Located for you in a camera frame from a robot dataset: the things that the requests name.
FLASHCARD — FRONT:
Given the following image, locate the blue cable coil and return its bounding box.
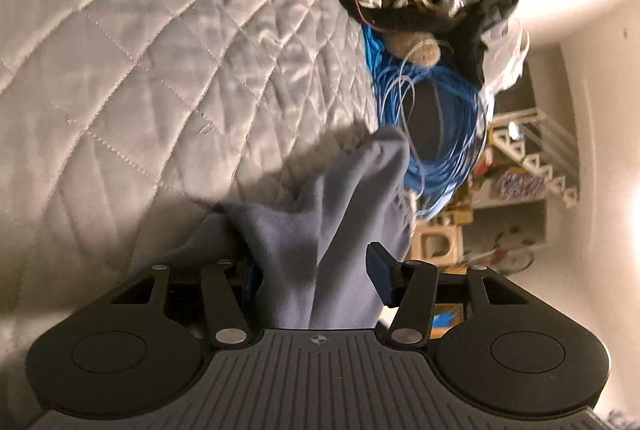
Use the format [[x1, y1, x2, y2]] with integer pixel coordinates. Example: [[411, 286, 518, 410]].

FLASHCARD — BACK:
[[361, 24, 490, 217]]

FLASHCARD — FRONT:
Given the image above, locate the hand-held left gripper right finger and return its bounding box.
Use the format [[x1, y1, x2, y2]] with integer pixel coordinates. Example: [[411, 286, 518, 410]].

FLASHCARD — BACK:
[[366, 242, 526, 350]]

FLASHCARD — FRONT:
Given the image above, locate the small beige plush toy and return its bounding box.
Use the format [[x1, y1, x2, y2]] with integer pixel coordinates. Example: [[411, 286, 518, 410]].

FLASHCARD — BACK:
[[389, 30, 442, 67]]

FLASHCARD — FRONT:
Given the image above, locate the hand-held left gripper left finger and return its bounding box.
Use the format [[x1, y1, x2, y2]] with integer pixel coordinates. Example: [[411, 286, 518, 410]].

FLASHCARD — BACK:
[[110, 260, 263, 350]]

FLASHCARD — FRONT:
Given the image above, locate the grey fleece garment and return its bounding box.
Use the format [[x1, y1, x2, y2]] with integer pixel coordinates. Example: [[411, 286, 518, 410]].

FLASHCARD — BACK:
[[145, 126, 416, 332]]

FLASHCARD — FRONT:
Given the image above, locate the black clothing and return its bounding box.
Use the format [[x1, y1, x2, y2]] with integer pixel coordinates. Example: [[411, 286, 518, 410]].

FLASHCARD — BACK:
[[365, 0, 522, 82]]

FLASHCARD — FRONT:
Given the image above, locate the white wire rack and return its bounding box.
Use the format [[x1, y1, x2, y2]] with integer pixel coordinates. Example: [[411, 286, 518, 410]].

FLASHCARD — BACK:
[[470, 106, 582, 212]]

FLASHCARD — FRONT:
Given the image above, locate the white quilted bedspread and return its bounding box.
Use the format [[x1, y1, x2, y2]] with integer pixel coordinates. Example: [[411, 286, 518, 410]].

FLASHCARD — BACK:
[[0, 0, 382, 361]]

